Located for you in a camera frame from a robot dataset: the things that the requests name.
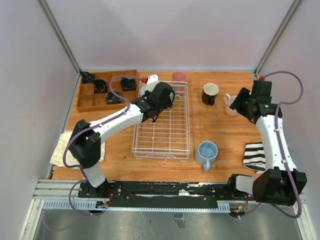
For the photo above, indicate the pink tumbler cup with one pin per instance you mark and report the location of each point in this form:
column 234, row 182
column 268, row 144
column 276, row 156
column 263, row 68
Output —
column 180, row 79

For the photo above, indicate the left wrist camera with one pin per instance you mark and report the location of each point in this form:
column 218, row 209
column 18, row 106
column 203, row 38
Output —
column 152, row 81

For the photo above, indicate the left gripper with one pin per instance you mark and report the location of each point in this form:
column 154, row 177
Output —
column 168, row 104

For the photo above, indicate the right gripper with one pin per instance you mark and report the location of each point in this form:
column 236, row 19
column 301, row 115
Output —
column 244, row 94

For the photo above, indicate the cream folded cloth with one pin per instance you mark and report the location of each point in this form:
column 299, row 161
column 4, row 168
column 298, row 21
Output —
column 57, row 156

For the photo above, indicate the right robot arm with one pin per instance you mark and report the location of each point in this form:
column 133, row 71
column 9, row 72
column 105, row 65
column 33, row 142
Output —
column 281, row 182

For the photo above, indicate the grey-green speckled mug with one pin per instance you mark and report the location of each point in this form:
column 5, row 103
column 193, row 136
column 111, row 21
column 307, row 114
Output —
column 162, row 106

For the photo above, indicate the rolled blue yellow tie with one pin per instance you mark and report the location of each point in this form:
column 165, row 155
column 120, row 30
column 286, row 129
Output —
column 112, row 99

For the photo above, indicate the grey slotted cable duct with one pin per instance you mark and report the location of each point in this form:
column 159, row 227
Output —
column 94, row 205

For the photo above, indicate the black white striped cloth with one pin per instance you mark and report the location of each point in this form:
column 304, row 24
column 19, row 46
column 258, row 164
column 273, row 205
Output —
column 254, row 157

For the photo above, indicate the rolled black patterned tie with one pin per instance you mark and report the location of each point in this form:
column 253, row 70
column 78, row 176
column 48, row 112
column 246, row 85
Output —
column 128, row 84

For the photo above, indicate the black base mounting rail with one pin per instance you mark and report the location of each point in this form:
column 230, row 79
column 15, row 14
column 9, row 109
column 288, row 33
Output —
column 178, row 193

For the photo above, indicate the wooden compartment tray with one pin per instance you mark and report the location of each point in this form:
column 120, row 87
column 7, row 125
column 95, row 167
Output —
column 87, row 101

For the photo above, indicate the rolled dark green tie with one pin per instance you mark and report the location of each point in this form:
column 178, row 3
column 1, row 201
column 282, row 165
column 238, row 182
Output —
column 87, row 77

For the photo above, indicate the light blue mug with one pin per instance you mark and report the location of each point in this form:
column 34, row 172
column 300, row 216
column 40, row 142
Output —
column 205, row 154

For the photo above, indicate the white wire dish rack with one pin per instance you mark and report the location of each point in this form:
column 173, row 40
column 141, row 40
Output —
column 169, row 136

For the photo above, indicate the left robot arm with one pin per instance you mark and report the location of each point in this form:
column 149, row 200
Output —
column 87, row 137

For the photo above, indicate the black mug white inside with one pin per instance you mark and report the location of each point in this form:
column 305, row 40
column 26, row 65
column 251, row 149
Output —
column 209, row 93

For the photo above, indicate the white speckled mug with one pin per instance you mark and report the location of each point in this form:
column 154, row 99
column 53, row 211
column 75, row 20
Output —
column 143, row 89

